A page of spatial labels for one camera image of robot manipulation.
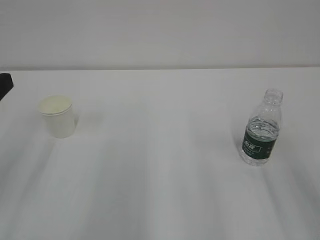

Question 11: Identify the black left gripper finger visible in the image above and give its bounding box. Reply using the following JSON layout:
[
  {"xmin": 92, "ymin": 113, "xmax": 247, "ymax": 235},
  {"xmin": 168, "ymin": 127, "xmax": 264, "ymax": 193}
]
[{"xmin": 0, "ymin": 73, "xmax": 14, "ymax": 100}]

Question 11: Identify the white paper cup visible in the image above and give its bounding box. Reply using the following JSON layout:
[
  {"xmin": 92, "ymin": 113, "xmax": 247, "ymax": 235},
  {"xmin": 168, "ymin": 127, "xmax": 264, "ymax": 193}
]
[{"xmin": 38, "ymin": 94, "xmax": 76, "ymax": 139}]

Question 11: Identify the clear water bottle green label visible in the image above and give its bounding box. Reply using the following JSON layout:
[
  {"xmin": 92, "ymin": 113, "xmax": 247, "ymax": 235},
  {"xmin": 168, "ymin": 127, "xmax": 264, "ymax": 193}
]
[{"xmin": 239, "ymin": 88, "xmax": 283, "ymax": 167}]

